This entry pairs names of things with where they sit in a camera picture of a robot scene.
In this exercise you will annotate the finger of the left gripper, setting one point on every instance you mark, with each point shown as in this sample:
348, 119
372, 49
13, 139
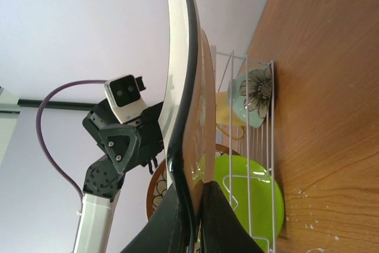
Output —
121, 145

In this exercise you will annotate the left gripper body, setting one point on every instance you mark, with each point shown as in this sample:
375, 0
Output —
150, 135

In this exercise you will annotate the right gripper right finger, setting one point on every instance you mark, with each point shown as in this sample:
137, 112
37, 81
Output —
221, 230

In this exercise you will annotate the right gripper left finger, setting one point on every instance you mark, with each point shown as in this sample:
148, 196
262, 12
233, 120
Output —
166, 230

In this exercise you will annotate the white square plate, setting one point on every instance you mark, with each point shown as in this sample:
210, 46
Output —
184, 29

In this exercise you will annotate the orange rimmed floral plate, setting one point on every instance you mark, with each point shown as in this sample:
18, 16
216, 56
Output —
158, 184

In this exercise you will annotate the lime green plate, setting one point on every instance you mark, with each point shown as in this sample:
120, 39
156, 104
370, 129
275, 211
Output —
257, 200

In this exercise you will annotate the yellow mug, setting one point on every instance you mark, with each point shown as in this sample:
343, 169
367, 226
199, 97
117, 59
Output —
223, 116

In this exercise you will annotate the white wire dish rack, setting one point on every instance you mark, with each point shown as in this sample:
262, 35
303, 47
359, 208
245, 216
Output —
257, 144

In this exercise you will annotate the light green floral bowl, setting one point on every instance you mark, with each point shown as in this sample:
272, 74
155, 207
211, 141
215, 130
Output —
250, 95

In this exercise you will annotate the black round plate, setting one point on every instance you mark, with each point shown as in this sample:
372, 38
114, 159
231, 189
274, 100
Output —
200, 128

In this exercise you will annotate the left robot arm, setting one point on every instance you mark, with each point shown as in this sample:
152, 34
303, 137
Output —
101, 190

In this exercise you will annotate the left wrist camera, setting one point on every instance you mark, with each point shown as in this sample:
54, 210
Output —
124, 97

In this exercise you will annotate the left black frame post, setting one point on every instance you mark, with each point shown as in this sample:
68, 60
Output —
59, 105

